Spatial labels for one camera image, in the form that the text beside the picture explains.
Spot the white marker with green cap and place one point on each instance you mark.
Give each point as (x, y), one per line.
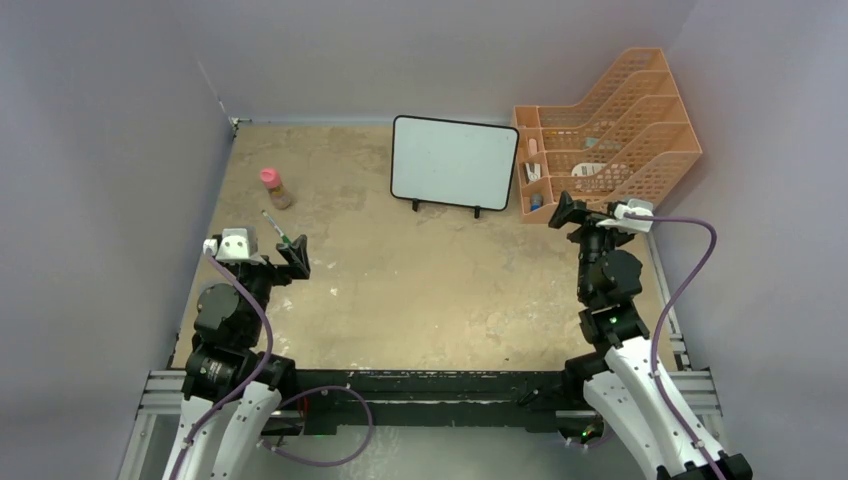
(276, 227)

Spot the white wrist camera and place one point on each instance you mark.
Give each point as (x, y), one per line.
(234, 245)
(630, 216)

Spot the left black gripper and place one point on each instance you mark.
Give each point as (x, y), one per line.
(293, 255)

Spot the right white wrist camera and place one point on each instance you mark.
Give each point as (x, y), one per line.
(630, 216)

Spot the blue capped small bottle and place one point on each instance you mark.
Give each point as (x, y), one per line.
(536, 201)

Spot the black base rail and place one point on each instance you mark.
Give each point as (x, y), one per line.
(536, 401)

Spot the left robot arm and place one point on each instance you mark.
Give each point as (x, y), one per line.
(225, 351)

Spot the orange plastic file organizer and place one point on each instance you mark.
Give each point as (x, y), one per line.
(633, 115)

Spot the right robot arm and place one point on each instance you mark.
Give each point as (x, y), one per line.
(624, 379)

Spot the white whiteboard with black frame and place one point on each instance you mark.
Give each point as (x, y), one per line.
(452, 162)

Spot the pink capped spice bottle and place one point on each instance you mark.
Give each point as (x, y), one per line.
(272, 181)

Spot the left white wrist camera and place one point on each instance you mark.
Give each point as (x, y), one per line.
(234, 245)

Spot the aluminium frame rail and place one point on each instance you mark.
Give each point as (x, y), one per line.
(222, 409)

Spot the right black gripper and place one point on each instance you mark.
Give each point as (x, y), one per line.
(575, 211)

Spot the white stapler in organizer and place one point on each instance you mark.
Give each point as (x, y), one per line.
(533, 172)

